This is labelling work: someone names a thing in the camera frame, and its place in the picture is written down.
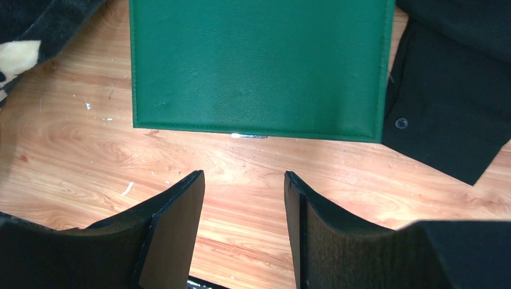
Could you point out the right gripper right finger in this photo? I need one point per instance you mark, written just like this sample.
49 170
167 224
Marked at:
334 248

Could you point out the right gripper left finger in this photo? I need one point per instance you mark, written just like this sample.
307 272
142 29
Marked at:
147 246

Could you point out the green jewelry box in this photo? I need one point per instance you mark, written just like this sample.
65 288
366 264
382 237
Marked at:
300 69

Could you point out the black cloth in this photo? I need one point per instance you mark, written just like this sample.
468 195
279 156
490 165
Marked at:
448 93

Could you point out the black blanket with beige flowers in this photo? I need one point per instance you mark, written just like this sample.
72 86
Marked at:
33 32

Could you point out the black mounting base plate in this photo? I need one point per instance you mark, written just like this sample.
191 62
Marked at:
197 283

